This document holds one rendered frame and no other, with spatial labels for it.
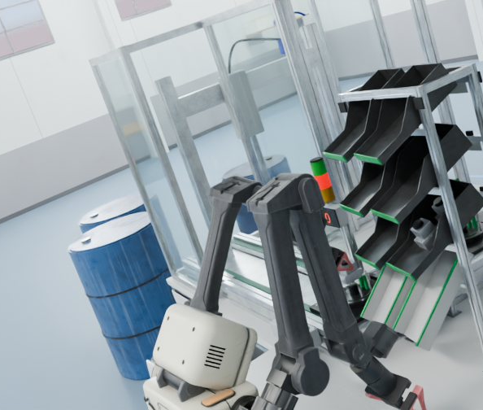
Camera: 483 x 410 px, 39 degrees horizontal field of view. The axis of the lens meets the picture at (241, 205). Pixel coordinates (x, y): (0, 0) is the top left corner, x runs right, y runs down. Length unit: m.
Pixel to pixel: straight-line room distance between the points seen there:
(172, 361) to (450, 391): 0.80
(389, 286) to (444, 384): 0.32
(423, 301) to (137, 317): 2.68
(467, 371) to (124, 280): 2.69
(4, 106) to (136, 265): 8.56
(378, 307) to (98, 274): 2.53
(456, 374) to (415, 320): 0.18
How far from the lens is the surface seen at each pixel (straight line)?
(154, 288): 4.35
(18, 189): 12.58
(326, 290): 1.44
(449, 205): 1.78
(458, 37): 12.80
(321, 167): 2.37
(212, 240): 1.73
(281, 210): 1.33
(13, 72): 12.67
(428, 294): 1.97
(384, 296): 2.10
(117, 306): 4.37
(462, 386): 1.97
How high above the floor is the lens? 1.95
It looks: 15 degrees down
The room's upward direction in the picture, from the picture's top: 19 degrees counter-clockwise
